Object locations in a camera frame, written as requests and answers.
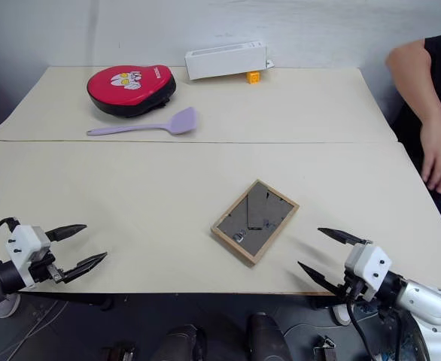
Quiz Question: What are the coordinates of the red black boxing pad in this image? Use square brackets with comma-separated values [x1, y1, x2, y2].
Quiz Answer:
[86, 63, 178, 119]

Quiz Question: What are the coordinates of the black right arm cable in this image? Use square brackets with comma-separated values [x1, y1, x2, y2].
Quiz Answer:
[345, 296, 380, 361]

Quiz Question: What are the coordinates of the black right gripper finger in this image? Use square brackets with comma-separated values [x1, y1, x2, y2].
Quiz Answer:
[317, 226, 374, 247]
[297, 261, 345, 296]

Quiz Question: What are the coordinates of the wooden picture frame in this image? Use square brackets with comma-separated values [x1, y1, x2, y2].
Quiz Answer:
[210, 179, 301, 268]

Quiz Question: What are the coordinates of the purple silicone spatula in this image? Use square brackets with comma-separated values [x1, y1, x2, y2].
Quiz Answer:
[86, 106, 201, 138]

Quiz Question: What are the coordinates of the person's bare hand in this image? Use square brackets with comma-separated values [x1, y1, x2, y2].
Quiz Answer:
[418, 118, 441, 195]

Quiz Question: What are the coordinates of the white floor cable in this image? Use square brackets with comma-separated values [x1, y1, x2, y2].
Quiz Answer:
[0, 299, 68, 361]

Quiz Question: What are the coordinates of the white round table foot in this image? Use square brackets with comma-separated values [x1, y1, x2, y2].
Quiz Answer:
[0, 293, 23, 319]
[332, 302, 352, 326]

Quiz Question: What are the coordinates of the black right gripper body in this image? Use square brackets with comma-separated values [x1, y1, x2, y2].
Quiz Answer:
[334, 273, 369, 302]

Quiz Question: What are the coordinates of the white rectangular box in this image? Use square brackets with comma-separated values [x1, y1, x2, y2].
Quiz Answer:
[184, 39, 275, 82]

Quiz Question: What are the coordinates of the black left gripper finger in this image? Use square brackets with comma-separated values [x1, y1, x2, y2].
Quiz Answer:
[46, 223, 88, 244]
[61, 251, 109, 284]

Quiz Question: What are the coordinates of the black bar under table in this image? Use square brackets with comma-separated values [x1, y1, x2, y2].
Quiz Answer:
[16, 292, 115, 311]

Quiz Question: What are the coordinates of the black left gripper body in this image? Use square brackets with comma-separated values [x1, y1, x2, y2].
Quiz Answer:
[27, 253, 65, 285]

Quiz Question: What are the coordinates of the dark rounded shape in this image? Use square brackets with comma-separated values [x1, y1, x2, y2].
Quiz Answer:
[153, 324, 208, 361]
[245, 311, 292, 361]

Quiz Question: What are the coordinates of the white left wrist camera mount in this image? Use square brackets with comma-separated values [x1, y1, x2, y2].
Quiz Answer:
[5, 225, 52, 290]

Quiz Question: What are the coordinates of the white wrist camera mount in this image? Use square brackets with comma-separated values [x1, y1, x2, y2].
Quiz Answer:
[5, 225, 52, 290]
[343, 243, 393, 302]

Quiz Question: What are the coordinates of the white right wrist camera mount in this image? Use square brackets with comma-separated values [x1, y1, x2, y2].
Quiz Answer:
[343, 243, 393, 302]

